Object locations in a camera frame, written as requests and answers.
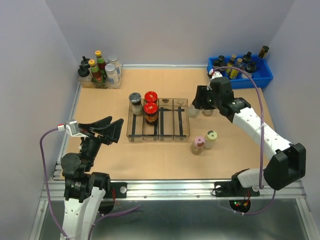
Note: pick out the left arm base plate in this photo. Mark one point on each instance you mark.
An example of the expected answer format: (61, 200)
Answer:
(120, 189)

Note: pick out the chili sauce bottle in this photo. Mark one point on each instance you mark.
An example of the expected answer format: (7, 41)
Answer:
(95, 71)
(100, 62)

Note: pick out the aluminium rail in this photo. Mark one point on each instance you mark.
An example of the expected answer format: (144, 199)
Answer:
(162, 190)

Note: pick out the black knob bottle front left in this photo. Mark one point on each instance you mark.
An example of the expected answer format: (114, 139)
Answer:
(84, 73)

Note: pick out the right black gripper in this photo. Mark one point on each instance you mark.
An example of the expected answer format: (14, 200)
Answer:
(201, 91)

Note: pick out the clear corner storage box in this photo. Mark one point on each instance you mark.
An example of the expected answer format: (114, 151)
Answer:
(99, 85)

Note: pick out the red lid sauce jar back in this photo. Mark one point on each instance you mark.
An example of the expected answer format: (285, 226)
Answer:
(151, 97)

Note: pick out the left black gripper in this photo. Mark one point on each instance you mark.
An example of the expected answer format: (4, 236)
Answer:
(113, 129)

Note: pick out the yellow lid spice jar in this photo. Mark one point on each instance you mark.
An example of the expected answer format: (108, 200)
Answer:
(209, 139)

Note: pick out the yellow label bottle in bin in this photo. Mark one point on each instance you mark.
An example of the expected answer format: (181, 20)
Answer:
(233, 63)

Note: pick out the black cap spice jar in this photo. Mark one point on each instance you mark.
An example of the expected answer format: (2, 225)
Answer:
(193, 112)

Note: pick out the black knob lid bottle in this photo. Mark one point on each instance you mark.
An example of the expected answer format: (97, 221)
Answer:
(207, 112)

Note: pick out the silver lid jar front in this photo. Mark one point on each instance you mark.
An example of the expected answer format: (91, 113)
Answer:
(111, 72)

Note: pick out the dark bottle behind blue bin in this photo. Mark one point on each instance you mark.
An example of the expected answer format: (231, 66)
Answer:
(263, 52)

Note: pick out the black knob bottle back left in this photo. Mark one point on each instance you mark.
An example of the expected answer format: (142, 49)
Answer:
(85, 62)

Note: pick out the silver lid jar back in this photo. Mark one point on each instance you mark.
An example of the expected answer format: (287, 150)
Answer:
(113, 59)

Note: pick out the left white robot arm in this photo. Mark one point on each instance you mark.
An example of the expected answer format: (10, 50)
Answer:
(84, 191)

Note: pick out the chili sauce bottle front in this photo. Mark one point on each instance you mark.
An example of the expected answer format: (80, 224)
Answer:
(95, 71)

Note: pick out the blue plastic bin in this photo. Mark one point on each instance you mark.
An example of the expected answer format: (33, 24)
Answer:
(262, 76)

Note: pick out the silver lid jar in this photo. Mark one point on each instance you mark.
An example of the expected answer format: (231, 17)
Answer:
(111, 72)
(113, 59)

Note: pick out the red lid sauce jar front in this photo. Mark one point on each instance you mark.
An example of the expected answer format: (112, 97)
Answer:
(151, 113)

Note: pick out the white powder jar black lid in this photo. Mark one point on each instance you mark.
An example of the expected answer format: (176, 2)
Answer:
(135, 99)

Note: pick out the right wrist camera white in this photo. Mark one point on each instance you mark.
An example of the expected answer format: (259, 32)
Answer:
(212, 74)

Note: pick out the black knob bottle in bin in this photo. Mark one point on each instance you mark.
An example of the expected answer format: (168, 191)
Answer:
(248, 66)

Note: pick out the red lid sauce jar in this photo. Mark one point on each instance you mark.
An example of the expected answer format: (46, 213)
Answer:
(151, 97)
(151, 113)

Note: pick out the clear bin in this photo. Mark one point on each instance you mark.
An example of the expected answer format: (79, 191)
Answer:
(134, 130)
(165, 119)
(181, 129)
(150, 132)

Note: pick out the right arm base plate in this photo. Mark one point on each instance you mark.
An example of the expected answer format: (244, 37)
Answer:
(232, 188)

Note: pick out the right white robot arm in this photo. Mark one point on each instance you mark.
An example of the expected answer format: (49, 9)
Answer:
(286, 161)

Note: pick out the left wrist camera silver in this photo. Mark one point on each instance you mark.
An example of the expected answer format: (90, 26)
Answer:
(71, 127)

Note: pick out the chili sauce bottle back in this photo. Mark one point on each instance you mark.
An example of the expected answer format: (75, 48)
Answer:
(100, 62)

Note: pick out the pink lid spice jar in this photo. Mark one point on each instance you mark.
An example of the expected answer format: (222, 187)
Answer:
(197, 146)

